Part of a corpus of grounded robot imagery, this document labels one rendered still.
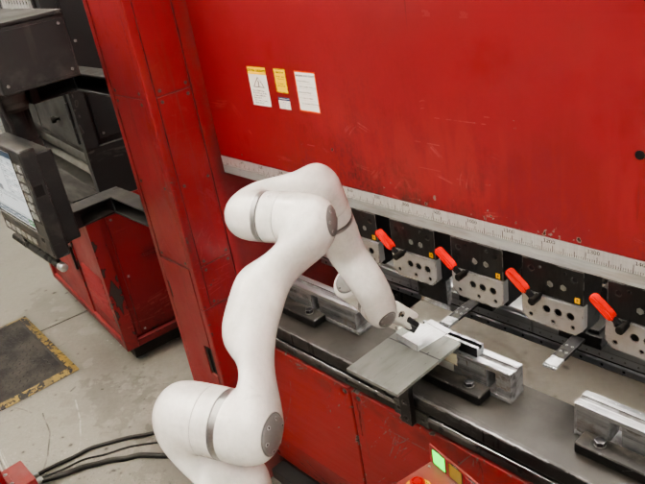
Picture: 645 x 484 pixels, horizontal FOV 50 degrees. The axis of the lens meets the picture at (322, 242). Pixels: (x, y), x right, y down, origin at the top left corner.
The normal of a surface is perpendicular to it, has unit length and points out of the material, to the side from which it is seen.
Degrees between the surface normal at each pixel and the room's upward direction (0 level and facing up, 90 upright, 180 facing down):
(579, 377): 0
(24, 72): 90
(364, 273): 58
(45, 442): 0
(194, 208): 90
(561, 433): 0
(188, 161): 90
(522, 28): 90
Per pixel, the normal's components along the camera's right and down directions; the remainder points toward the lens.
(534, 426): -0.15, -0.88
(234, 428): -0.24, -0.24
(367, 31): -0.72, 0.40
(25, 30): 0.67, 0.24
